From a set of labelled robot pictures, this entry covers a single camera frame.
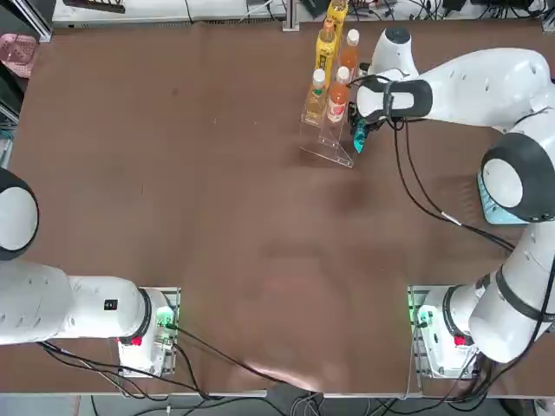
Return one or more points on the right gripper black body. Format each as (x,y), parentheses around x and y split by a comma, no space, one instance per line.
(353,113)

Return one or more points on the yellow label bottle orange cap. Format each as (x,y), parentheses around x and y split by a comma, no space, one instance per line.
(336,15)
(326,52)

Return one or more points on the teal potato chips bag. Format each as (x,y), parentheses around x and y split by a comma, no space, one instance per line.
(360,138)

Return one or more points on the pale yellow drink bottle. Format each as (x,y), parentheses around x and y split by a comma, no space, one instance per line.
(315,102)

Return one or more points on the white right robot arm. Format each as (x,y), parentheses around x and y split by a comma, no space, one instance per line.
(477,86)

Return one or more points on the aluminium frame post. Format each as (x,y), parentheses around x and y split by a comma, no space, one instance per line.
(291,15)

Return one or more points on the clear acrylic tiered shelf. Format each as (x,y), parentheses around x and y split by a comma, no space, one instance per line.
(334,147)

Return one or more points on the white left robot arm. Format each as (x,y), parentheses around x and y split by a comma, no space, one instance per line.
(86,303)

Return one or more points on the light blue plastic basket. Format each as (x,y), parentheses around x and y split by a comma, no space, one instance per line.
(498,214)

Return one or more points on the orange juice bottle white cap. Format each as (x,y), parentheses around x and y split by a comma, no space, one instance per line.
(338,104)
(349,54)

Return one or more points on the pink plastic basket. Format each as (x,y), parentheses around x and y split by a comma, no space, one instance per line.
(17,54)

